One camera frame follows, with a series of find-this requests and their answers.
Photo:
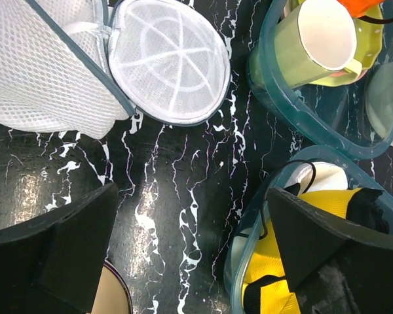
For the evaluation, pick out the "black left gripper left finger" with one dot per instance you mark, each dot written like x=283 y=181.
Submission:
x=52 y=263

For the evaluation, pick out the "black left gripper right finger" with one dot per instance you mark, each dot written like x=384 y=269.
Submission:
x=331 y=264

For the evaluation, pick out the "yellow and black bra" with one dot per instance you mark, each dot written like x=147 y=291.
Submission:
x=322 y=185

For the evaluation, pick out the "white mesh grey-trimmed laundry bag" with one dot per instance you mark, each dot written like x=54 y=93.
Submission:
x=82 y=66

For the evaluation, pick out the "teal tray with clothes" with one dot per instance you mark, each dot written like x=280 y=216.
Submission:
x=250 y=226

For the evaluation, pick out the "teal tray with dishes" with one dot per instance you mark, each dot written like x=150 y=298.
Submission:
x=356 y=119

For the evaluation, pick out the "pale green mug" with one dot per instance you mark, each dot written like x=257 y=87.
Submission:
x=316 y=40

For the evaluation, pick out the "green polka dot plate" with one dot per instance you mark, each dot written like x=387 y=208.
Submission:
x=369 y=45

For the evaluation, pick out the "orange cup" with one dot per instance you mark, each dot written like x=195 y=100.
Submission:
x=358 y=8

